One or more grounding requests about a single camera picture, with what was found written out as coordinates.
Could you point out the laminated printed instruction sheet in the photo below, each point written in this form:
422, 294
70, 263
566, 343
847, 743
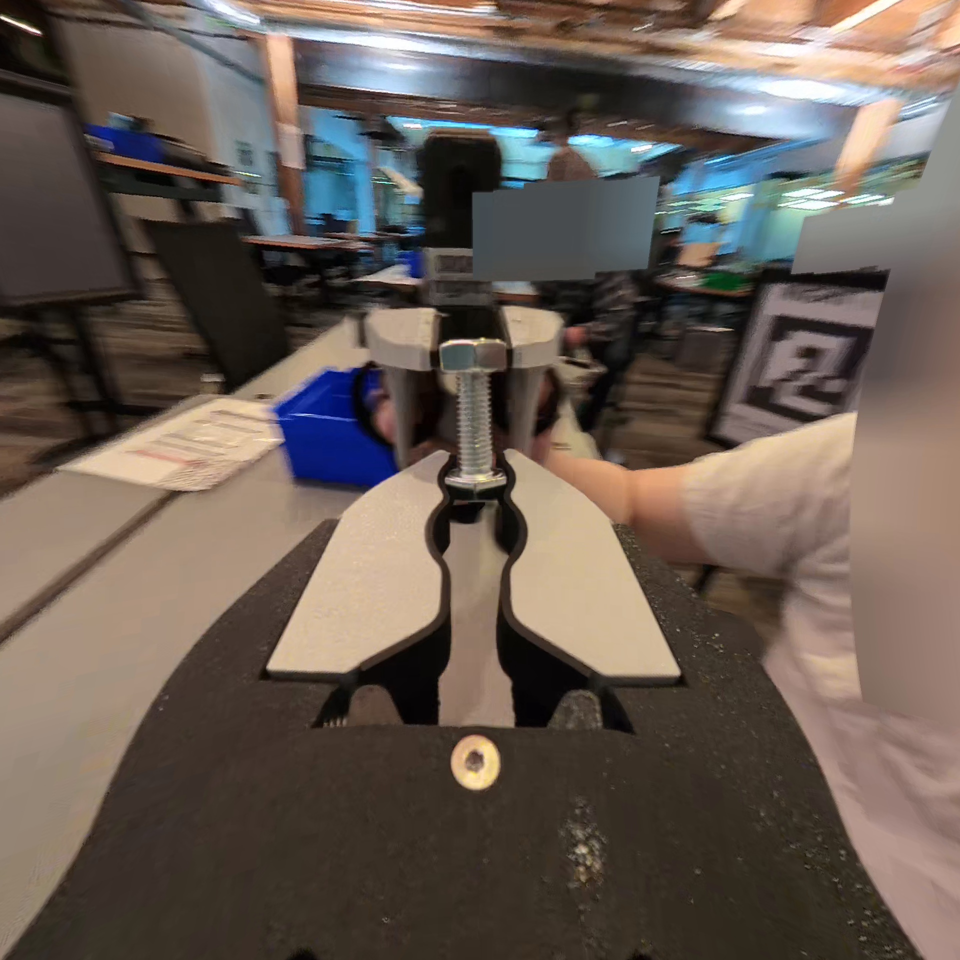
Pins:
180, 442

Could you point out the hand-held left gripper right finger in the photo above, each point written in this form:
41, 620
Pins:
592, 600

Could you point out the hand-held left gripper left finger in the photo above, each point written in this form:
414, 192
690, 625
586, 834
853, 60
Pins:
352, 600

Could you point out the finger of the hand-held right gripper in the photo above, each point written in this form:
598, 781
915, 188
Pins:
534, 334
401, 337

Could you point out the blue storage box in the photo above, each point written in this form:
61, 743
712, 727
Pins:
124, 142

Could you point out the person's right hand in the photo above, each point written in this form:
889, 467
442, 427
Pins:
384, 424

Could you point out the black framed display board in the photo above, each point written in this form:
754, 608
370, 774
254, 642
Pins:
52, 202

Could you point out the blue plastic bin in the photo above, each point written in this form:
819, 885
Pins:
330, 435

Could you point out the black panel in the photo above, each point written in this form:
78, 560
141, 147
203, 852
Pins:
210, 300

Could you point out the black white marker poster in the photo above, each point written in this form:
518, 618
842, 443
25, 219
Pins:
795, 360

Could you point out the wooden top table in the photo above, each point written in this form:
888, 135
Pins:
172, 176

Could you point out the large steel nut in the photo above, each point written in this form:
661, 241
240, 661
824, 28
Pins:
474, 484

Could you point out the large steel bolt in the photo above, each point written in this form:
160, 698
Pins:
474, 405

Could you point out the wooden post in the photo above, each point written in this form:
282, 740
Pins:
283, 135

